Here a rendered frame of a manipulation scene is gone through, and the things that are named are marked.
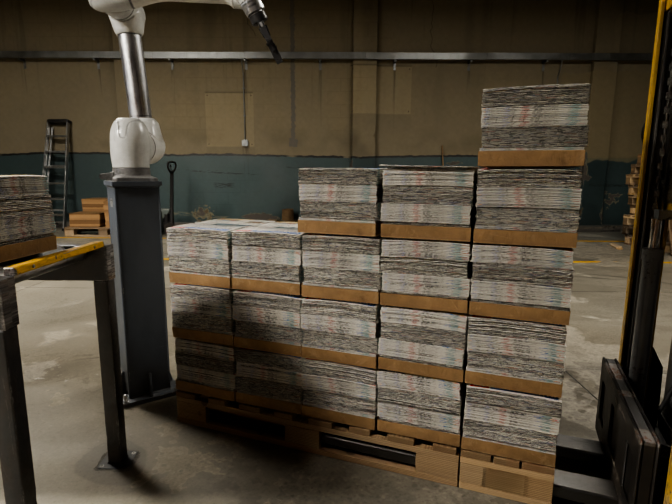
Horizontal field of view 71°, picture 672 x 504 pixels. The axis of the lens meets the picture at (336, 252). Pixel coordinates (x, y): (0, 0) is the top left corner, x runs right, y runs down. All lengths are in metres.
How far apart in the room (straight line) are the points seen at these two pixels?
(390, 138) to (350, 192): 6.89
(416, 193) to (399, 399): 0.70
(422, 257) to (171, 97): 7.73
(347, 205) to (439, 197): 0.30
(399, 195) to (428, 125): 7.05
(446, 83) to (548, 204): 7.30
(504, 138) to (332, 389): 1.02
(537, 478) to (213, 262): 1.33
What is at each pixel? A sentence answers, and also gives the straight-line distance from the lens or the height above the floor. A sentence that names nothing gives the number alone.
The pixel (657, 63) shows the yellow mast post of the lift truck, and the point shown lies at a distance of 2.08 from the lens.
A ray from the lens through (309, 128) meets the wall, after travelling 8.44.
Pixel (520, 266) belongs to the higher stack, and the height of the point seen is 0.77.
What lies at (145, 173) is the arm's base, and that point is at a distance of 2.27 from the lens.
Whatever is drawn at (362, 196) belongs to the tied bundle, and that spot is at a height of 0.97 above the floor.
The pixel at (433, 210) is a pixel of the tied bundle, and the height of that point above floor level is 0.93.
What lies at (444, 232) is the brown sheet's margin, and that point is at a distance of 1.52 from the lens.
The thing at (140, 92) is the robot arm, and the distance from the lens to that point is 2.49.
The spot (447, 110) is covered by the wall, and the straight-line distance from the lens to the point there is 8.66.
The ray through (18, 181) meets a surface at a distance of 1.59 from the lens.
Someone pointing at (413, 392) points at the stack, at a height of 0.31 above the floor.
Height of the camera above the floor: 1.05
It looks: 10 degrees down
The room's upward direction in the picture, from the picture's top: straight up
